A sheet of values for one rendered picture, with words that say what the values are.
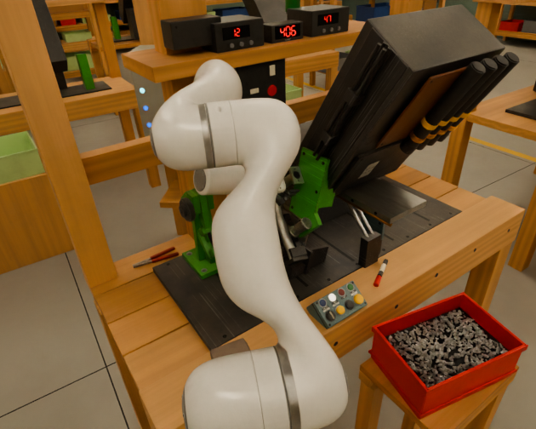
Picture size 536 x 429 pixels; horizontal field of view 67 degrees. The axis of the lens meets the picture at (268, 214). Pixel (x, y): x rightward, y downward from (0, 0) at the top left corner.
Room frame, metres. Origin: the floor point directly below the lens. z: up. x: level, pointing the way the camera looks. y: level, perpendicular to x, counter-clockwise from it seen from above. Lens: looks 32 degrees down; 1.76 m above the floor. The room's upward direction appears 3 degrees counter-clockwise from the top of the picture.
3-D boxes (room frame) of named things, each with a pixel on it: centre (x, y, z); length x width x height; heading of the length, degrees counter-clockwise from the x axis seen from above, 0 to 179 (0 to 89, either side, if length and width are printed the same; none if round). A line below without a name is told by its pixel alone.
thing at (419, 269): (0.95, -0.33, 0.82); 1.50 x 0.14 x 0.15; 123
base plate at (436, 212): (1.19, -0.18, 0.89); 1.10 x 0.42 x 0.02; 123
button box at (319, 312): (0.83, -0.18, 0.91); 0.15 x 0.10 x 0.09; 123
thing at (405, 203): (1.15, -0.30, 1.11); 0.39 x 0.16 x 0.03; 33
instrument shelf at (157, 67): (1.41, -0.04, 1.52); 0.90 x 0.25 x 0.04; 123
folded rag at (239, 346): (0.67, 0.11, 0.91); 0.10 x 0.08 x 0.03; 111
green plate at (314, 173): (1.10, -0.15, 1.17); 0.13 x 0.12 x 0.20; 123
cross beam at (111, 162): (1.50, 0.02, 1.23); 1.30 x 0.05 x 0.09; 123
